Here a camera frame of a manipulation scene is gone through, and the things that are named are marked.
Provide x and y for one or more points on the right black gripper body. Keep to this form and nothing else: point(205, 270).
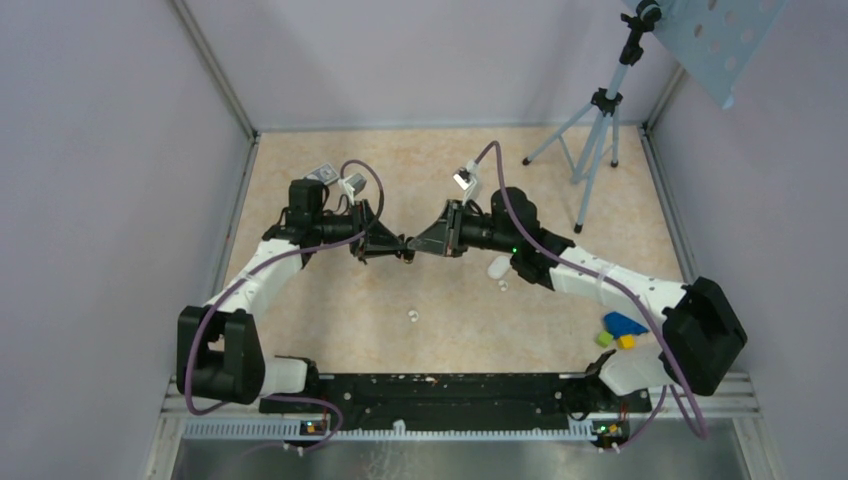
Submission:
point(476, 232)

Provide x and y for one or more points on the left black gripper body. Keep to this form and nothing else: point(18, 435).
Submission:
point(338, 227)

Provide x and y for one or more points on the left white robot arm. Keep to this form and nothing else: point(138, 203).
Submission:
point(219, 354)

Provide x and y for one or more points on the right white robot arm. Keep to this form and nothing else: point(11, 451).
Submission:
point(698, 334)

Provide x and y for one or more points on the white charging case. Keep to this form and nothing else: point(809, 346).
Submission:
point(499, 267)

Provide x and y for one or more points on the card deck box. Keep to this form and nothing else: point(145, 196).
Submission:
point(326, 174)

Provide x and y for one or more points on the light blue tripod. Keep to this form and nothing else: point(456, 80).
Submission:
point(604, 135)

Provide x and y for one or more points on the green cube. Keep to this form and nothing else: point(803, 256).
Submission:
point(604, 339)

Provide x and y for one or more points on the blue toy block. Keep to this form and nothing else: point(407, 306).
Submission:
point(619, 325)

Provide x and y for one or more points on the yellow cube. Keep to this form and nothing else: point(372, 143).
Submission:
point(626, 342)

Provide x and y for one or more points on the perforated blue panel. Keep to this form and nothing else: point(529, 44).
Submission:
point(713, 40)

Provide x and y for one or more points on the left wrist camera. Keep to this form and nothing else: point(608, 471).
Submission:
point(352, 185)

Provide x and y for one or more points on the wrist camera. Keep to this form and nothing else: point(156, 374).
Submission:
point(468, 180)
point(352, 185)

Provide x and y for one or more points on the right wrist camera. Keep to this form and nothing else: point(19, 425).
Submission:
point(468, 180)

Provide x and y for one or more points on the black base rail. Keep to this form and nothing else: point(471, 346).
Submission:
point(462, 402)

